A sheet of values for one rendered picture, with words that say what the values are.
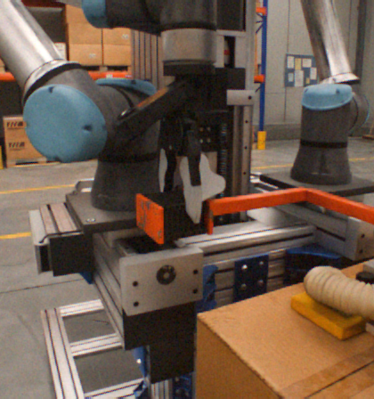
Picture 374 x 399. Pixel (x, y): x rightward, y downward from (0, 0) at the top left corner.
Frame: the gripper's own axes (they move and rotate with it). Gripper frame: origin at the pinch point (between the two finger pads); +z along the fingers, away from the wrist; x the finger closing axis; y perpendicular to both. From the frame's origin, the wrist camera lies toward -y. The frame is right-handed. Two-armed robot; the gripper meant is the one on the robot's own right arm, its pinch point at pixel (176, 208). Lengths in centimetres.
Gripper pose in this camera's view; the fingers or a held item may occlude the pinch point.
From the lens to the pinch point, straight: 57.0
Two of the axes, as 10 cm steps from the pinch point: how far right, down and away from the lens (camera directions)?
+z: 0.1, 9.6, 2.7
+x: -4.7, -2.3, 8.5
